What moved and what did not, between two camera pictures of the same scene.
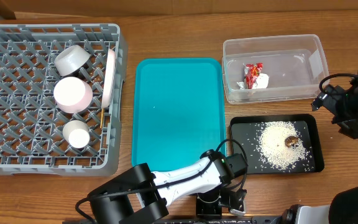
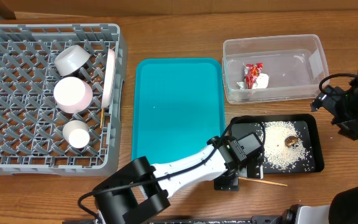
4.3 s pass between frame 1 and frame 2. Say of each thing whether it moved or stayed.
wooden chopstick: stayed
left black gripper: moved
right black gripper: stayed
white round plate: stayed
